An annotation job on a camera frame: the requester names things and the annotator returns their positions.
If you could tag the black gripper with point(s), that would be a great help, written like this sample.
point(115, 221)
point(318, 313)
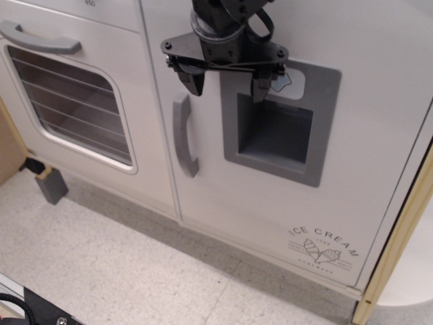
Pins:
point(190, 57)

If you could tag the grey fridge door handle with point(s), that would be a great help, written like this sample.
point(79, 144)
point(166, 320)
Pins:
point(181, 113)

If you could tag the grey ice dispenser recess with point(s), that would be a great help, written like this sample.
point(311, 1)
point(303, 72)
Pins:
point(287, 133)

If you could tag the white toy oven door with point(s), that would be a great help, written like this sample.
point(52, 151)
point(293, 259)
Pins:
point(93, 113)

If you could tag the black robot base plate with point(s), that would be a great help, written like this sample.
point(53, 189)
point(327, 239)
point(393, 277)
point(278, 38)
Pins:
point(46, 312)

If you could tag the grey kitchen foot block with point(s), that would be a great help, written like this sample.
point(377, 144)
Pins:
point(53, 186)

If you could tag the wooden side frame post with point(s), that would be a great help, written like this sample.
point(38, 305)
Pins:
point(413, 208)

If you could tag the white toy fridge door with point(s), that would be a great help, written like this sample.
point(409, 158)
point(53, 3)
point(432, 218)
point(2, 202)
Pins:
point(381, 130)

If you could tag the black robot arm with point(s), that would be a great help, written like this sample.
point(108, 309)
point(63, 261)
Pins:
point(227, 35)

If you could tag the grey oven door handle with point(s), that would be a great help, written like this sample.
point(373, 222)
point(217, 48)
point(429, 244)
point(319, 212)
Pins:
point(12, 31)

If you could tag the brown cardboard box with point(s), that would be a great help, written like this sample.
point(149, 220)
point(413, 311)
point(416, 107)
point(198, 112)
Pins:
point(13, 149)

